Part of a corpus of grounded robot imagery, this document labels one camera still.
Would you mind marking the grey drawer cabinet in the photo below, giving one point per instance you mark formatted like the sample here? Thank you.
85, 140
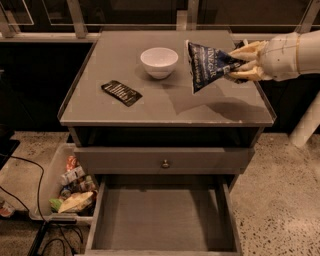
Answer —
169, 114

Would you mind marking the round metal drawer knob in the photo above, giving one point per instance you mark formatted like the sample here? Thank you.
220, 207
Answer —
165, 164

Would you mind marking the yellow snack bag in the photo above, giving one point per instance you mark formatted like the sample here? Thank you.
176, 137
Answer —
76, 202

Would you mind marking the clear plastic storage bin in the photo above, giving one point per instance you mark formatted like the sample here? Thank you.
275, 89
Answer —
51, 187

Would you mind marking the closed top drawer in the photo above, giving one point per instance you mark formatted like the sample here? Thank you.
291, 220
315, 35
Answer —
148, 160

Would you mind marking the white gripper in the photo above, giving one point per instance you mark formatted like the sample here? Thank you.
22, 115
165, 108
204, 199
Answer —
280, 57

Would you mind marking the orange snack packet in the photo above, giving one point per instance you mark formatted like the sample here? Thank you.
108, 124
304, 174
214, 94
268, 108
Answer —
71, 163

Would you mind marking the red white object on floor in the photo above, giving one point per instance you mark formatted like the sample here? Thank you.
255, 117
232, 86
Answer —
6, 210

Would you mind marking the blue kettle chip bag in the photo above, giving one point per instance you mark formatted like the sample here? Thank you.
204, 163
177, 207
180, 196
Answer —
209, 64

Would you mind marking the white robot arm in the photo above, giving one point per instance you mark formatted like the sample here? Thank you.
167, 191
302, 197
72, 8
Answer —
308, 54

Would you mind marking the open middle drawer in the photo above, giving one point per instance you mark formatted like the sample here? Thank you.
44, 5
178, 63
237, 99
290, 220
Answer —
163, 215

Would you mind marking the white ceramic bowl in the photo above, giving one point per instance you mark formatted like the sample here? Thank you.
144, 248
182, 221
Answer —
159, 62

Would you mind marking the white labelled packet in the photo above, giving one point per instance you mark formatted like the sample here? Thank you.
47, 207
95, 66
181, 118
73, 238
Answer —
72, 175

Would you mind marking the black device at left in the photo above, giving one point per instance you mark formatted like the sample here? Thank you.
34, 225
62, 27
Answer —
7, 144

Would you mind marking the green snack packet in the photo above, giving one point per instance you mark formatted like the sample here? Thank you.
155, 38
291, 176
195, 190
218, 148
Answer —
55, 204

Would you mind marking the black snack packet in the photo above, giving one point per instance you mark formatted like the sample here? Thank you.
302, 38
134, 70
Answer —
121, 92

